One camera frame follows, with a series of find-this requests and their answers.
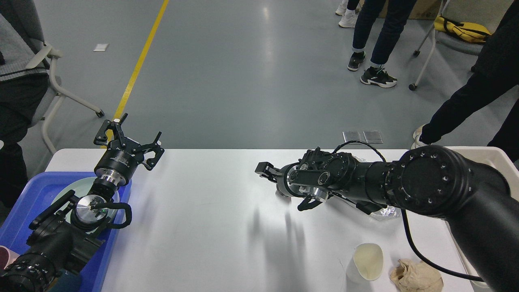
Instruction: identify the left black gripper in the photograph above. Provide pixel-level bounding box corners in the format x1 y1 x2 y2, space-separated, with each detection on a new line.
93 113 165 191

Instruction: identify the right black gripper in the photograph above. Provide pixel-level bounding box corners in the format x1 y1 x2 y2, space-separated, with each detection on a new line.
255 161 300 198

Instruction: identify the green plate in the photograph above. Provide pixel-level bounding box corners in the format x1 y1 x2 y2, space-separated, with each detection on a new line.
52 177 117 234

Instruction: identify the dark teal mug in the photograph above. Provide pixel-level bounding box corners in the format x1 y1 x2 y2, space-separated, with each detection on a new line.
48 271 83 292

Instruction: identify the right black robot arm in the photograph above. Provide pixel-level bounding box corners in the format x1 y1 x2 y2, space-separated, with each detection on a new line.
255 145 519 292

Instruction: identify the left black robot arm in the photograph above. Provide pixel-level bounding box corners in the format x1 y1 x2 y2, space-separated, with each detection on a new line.
1 114 165 292

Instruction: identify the left floor plate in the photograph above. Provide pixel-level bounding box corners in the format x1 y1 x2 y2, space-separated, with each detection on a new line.
343 131 365 144

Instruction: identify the floor plate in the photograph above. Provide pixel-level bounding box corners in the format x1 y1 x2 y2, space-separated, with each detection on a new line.
363 131 384 144
343 131 365 144

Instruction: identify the right floor plate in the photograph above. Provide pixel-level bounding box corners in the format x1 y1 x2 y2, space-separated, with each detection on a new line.
363 131 384 144

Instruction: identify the seated person grey sweater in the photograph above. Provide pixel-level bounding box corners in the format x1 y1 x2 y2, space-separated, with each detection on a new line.
0 5 49 208

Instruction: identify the rear foil tray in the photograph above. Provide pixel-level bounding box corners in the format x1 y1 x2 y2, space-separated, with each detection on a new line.
345 161 401 221

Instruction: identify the white paper cup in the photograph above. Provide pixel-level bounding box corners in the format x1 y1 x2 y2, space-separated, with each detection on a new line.
345 243 384 284

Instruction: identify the left grey office chair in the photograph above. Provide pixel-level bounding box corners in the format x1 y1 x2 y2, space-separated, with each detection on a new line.
1 0 105 154

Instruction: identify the pink mug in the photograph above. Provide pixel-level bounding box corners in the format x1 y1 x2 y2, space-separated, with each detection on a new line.
0 245 20 270

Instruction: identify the crumpled brown paper bag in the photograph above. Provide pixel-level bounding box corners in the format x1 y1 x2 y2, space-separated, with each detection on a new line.
390 259 444 292

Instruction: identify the person with white shoes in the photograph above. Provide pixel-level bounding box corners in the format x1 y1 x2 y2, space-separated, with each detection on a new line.
335 0 361 28

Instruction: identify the person with black sneakers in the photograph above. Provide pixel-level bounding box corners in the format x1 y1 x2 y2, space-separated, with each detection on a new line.
347 0 416 88

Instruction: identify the beige plastic bin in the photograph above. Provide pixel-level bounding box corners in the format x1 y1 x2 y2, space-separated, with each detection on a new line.
447 146 519 292

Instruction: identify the cardboard box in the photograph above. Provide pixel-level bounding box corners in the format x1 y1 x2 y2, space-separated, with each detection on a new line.
379 0 442 20

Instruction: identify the yellow bag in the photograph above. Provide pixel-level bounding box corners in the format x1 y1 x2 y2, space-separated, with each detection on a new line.
434 15 492 44

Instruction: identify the person with beige sneakers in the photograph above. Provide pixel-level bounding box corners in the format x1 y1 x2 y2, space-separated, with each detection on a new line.
411 0 519 148

